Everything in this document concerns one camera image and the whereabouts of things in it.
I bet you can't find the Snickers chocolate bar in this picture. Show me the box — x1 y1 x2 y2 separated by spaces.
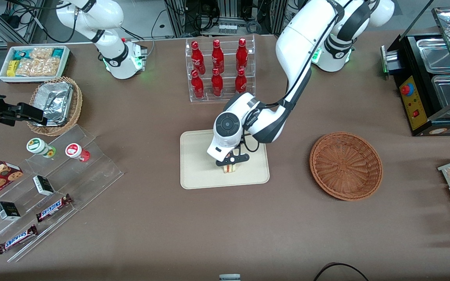
36 194 73 223
0 224 38 255

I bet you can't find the small black carton box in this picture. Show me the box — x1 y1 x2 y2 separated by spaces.
0 201 21 221
32 175 55 196

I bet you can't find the black food warmer machine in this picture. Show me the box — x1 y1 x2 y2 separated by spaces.
380 7 450 137

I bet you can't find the red cola bottle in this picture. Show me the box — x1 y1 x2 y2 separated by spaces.
211 68 224 97
236 37 248 71
235 68 247 94
191 41 206 75
211 39 225 73
191 69 205 99

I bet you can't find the clear acrylic bottle rack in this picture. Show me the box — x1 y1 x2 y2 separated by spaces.
185 34 256 103

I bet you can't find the beige rectangular tray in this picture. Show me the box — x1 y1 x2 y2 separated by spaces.
180 130 270 190

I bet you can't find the green lid sunflower cup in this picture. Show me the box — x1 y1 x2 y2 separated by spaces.
26 138 57 158

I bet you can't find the white plastic snack bin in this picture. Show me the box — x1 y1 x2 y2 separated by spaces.
0 45 70 84

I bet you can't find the red lid yogurt cup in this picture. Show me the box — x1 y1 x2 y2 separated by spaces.
65 143 91 162

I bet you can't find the aluminium foil tray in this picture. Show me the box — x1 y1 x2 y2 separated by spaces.
34 81 74 126

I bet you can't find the light tan wicker basket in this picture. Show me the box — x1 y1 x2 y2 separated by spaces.
27 76 83 137

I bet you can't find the clear acrylic stepped shelf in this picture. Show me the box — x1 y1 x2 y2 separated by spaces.
0 124 124 263

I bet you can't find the brown round wicker basket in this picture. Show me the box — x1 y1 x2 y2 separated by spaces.
309 132 384 201

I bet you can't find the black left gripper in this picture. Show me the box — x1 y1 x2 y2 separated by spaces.
216 145 250 172

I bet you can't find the black looped cable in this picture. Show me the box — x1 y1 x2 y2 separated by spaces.
313 262 370 281

